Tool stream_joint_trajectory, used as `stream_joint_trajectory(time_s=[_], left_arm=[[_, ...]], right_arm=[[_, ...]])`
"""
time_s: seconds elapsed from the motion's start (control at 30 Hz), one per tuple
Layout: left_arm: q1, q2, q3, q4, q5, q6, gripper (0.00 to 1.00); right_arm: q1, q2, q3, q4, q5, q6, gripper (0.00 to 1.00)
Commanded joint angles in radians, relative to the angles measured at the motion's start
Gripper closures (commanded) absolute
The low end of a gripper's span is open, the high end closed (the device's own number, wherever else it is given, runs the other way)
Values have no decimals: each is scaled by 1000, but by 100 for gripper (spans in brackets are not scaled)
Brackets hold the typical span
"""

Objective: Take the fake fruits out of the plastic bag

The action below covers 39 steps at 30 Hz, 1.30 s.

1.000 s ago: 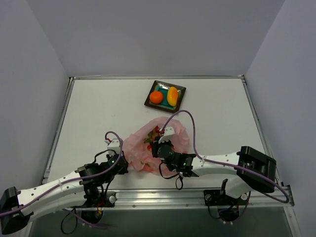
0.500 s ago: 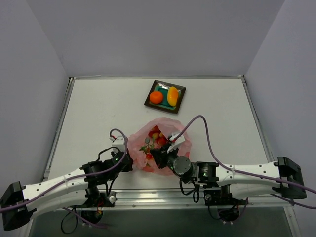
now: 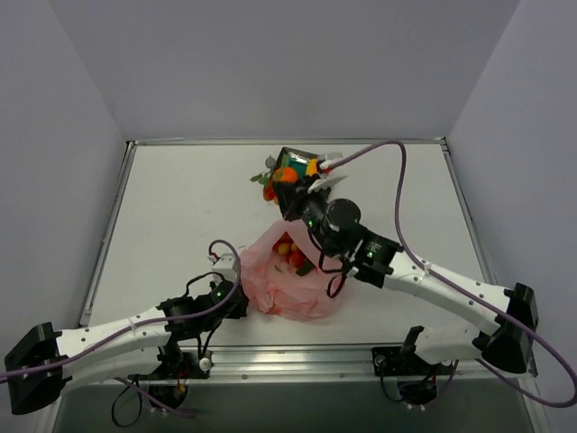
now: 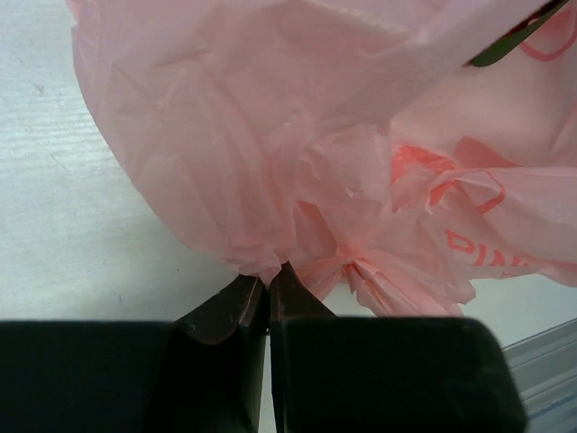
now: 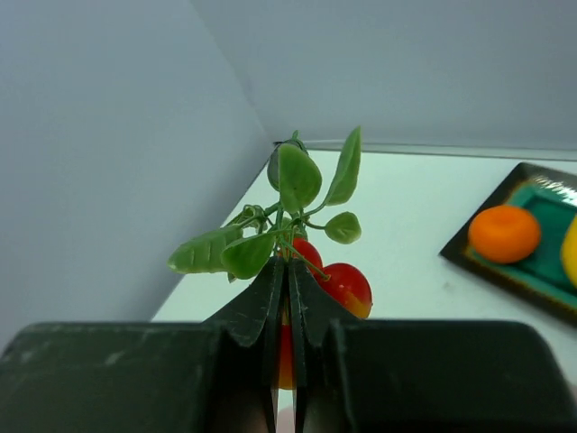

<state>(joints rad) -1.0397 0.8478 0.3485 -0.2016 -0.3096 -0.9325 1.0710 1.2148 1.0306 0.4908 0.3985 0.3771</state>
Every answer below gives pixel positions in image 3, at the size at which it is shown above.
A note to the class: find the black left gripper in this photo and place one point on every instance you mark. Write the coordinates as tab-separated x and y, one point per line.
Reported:
241	302

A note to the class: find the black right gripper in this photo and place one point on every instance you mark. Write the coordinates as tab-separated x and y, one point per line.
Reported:
288	198

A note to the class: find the red yellow lychee bunch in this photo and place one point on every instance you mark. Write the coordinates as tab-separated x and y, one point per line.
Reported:
288	258

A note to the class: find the yellow fake mango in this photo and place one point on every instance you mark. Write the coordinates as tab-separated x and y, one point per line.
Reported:
312	168

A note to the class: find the orange fake tangerine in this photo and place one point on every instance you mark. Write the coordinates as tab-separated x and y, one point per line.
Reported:
285	174

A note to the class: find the red cherry tomato bunch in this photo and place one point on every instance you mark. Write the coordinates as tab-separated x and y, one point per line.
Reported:
267	180

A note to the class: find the pink plastic bag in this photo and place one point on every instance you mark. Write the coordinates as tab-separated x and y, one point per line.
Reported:
275	287

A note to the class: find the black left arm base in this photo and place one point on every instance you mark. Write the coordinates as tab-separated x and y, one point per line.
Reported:
167	383

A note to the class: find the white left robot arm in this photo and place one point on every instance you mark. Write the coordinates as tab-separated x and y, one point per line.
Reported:
47	363

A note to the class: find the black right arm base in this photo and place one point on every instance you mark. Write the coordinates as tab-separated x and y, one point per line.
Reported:
408	379

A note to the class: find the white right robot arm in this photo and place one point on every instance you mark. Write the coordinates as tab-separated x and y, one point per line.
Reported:
498	321

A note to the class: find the dark square teal plate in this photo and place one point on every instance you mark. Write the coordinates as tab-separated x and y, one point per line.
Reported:
297	159

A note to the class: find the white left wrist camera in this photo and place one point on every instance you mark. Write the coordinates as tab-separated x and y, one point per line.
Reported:
225	267

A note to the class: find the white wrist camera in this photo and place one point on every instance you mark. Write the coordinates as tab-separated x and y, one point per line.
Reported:
327	175
225	267

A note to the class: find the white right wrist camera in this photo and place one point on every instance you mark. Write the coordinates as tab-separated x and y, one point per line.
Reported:
327	175

